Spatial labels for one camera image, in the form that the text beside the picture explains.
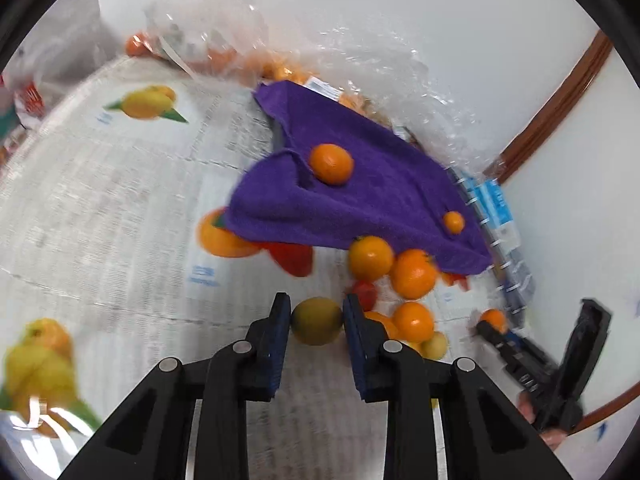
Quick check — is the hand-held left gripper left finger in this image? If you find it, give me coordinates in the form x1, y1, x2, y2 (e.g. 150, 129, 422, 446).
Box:
60, 293, 292, 480

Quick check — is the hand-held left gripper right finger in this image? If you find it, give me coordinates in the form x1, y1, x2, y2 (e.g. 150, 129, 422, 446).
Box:
342, 293, 571, 480

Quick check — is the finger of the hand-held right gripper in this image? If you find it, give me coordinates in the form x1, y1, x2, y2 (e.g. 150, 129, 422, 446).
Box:
539, 299, 613, 432
474, 321, 557, 392

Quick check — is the red cherry tomato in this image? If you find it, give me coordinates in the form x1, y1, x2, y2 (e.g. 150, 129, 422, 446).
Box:
350, 281, 379, 312

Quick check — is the small yellow-green round citrus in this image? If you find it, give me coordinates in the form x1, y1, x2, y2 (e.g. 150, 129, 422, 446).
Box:
420, 331, 449, 360

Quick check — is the purple cloth-lined tray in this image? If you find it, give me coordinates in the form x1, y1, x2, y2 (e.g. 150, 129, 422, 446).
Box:
222, 80, 493, 276

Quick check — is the person's right hand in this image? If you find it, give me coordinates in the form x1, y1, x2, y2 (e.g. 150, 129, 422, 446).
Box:
517, 392, 568, 450

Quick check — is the grey checked cloth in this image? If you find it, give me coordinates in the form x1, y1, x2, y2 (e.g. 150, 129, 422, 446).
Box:
450, 165, 537, 331

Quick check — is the blue tissue pack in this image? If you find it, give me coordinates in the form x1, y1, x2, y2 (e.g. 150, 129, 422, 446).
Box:
472, 177, 516, 233

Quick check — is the clear bag of small oranges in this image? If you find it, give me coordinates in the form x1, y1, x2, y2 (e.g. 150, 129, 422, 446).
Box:
250, 52, 401, 126

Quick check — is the crumpled clear plastic wrap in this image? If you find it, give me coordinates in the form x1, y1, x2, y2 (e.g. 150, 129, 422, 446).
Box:
260, 25, 483, 173

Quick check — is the clear bag with mandarins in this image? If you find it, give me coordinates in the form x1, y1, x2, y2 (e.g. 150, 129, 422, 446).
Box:
144, 0, 271, 86

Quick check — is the white plastic bag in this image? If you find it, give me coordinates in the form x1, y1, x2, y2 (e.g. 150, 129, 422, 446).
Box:
0, 0, 116, 131

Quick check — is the brown wooden door frame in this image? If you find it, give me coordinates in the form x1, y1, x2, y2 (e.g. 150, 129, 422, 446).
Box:
484, 30, 614, 186

